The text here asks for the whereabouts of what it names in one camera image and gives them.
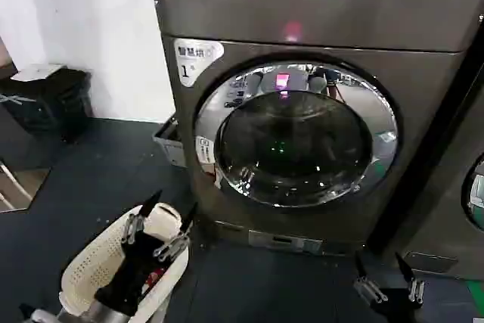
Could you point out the white paper sheet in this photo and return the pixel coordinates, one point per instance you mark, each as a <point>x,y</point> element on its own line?
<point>36,72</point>

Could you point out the white rolled cloth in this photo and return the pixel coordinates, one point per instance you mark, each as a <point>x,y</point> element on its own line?
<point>162,221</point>

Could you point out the grey dryer with label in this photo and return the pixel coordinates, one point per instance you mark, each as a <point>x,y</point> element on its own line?
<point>302,16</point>

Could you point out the round glass dryer door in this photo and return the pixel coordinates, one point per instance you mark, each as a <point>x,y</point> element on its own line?
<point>295,141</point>
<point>476,194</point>

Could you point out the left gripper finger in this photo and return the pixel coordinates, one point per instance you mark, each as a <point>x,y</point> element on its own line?
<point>136,224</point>
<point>175,243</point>

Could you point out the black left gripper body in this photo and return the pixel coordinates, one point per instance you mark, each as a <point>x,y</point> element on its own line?
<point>132,270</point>

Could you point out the cream perforated plastic basket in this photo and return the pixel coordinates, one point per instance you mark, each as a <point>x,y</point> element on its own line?
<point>94,258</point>

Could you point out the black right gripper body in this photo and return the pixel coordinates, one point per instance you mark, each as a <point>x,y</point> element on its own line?
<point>395,309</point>

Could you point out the grey open box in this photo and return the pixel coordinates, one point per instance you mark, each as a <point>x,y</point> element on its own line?
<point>170,145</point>

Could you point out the red garment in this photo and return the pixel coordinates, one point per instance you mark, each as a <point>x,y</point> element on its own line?
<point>155,277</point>

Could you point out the black plastic bin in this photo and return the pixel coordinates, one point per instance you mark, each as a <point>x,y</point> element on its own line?
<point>49,107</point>

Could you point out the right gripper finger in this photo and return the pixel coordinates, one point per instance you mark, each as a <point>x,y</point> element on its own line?
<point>367,287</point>
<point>415,291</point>

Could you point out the white metal frame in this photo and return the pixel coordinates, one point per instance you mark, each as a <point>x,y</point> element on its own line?
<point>15,185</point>

